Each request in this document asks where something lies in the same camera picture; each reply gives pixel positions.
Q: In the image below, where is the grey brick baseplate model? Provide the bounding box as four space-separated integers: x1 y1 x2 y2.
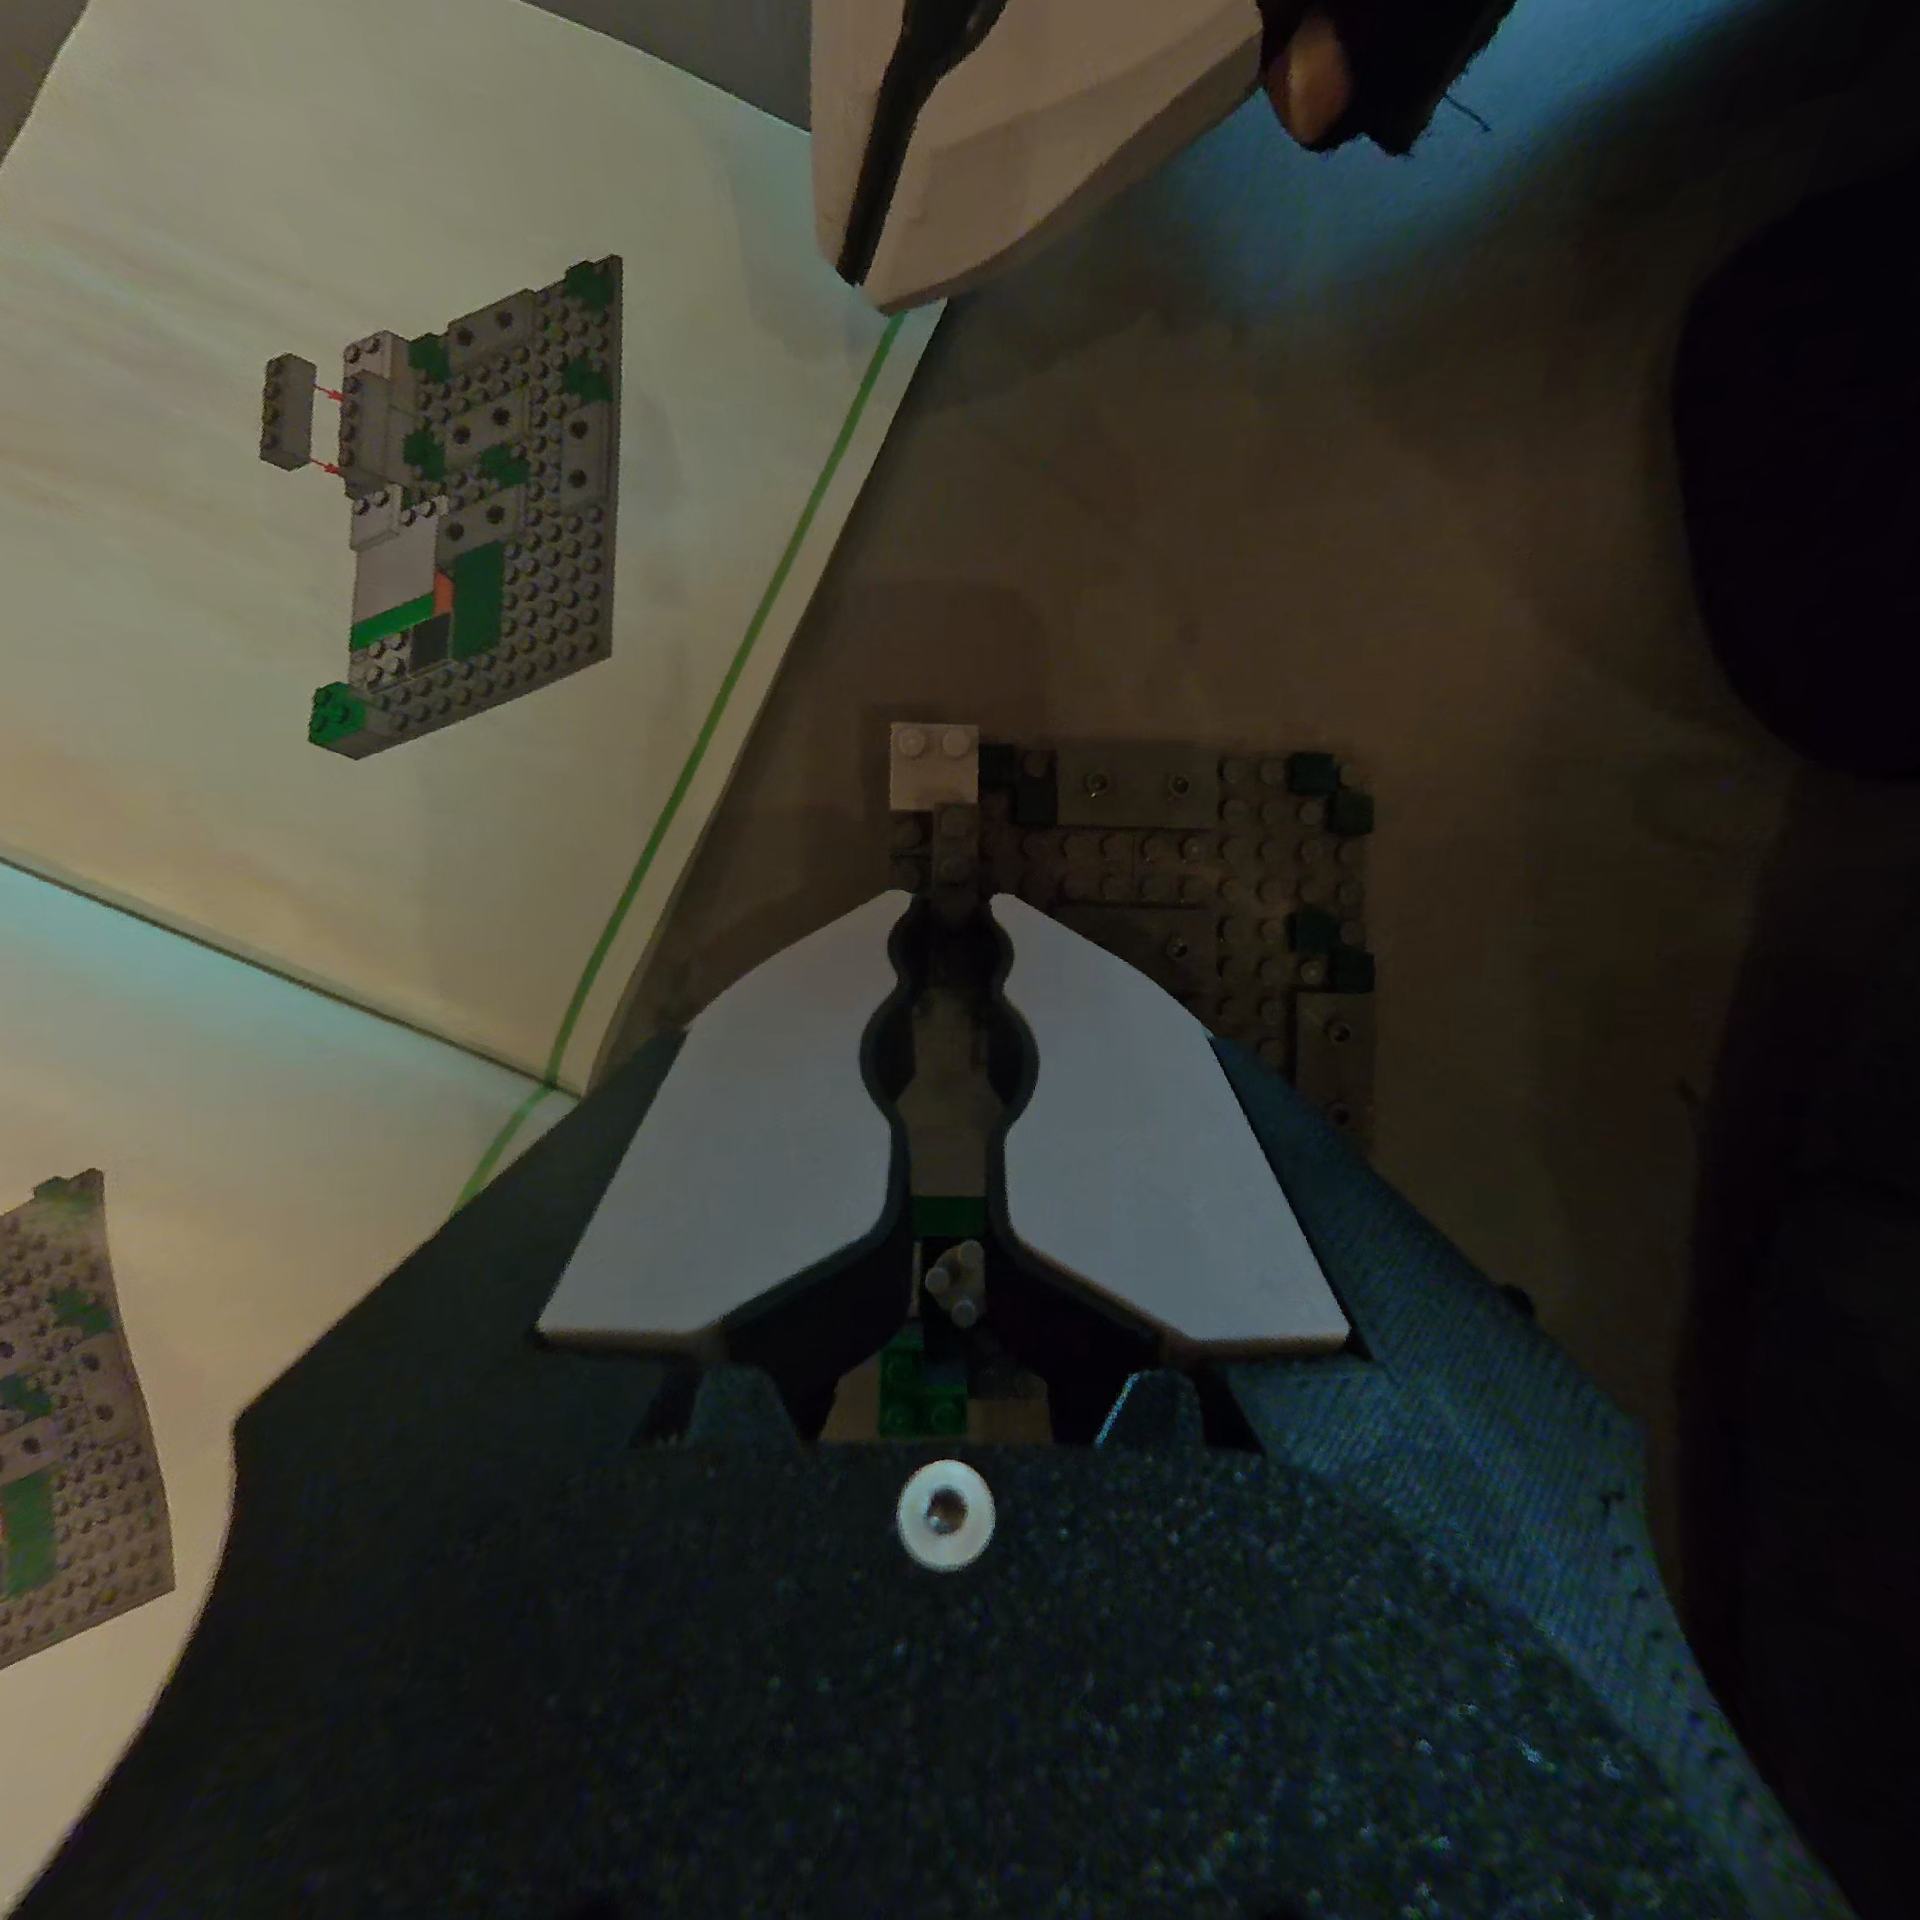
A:
884 720 1378 1450

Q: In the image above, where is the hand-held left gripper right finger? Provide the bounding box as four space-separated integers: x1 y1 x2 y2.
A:
982 893 1356 1347

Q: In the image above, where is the person's right hand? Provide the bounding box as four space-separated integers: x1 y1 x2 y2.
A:
1263 6 1365 150

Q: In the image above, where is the black dimpled chair armrest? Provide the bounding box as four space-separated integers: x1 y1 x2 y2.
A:
1661 176 1920 782

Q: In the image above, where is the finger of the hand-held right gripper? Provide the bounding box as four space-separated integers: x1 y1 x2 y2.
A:
854 0 1263 319
807 0 941 290

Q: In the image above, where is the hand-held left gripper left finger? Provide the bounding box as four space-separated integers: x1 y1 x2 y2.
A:
535 888 920 1347

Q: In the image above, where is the brick instruction booklet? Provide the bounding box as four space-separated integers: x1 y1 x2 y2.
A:
0 0 946 1674

